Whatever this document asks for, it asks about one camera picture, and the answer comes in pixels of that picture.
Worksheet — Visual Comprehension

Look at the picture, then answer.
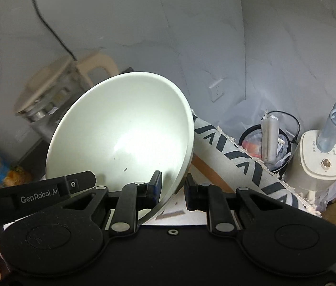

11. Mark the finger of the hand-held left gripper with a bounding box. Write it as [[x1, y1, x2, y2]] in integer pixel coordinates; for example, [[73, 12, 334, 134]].
[[66, 170, 97, 197]]

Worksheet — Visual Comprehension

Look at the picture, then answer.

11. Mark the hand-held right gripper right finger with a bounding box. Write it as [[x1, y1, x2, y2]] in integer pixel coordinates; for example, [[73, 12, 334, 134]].
[[184, 173, 302, 235]]

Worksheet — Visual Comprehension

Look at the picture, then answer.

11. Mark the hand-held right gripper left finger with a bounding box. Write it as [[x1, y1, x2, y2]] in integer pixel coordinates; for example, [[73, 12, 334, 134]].
[[53, 170, 163, 233]]

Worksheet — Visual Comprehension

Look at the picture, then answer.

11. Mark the pale green bowl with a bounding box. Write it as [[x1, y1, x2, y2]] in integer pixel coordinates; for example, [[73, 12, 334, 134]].
[[45, 71, 195, 225]]

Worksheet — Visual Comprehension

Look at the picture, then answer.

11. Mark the patterned fringed table cloth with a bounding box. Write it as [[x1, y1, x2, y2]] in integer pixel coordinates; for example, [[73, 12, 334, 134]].
[[144, 109, 323, 225]]

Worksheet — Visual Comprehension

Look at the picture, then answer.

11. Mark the glass kettle with beige lid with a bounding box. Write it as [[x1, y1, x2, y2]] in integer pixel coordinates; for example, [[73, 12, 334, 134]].
[[15, 52, 119, 134]]

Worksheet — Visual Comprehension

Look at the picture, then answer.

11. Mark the silver cylindrical bottle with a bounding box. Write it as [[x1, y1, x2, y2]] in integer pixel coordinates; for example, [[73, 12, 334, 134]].
[[260, 115, 280, 163]]

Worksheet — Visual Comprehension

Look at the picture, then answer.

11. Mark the black rimmed trash bin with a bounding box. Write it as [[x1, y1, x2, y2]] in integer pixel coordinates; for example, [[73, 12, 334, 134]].
[[239, 125, 294, 179]]

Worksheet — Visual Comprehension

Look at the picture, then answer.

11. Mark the cream white humidifier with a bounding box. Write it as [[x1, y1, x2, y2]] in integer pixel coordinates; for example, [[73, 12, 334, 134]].
[[285, 129, 336, 203]]

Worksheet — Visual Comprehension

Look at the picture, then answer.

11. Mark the pale blue bottle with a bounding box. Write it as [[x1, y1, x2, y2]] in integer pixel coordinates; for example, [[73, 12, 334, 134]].
[[317, 100, 336, 152]]

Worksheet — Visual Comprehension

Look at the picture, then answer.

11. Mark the white wall socket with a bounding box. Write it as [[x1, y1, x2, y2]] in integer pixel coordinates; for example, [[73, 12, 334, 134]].
[[210, 77, 226, 102]]

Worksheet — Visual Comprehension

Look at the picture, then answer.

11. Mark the black looped cable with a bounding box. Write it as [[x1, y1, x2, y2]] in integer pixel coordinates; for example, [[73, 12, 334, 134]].
[[272, 112, 301, 143]]

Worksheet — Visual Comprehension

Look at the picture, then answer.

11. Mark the black kettle power cable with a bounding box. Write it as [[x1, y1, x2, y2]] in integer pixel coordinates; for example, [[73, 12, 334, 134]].
[[25, 0, 77, 61]]

